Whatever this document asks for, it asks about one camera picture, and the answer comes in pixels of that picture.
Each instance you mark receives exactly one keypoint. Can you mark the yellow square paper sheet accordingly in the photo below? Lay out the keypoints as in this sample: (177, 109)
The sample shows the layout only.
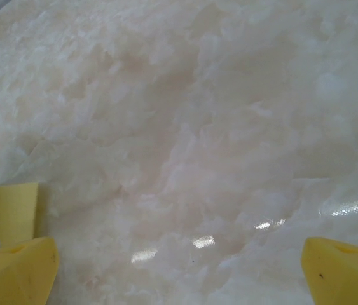
(13, 209)

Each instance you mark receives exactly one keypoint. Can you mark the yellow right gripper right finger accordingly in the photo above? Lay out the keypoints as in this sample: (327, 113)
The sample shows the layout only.
(347, 279)

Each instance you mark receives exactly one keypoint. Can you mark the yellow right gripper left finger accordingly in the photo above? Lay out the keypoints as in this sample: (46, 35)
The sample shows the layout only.
(16, 276)

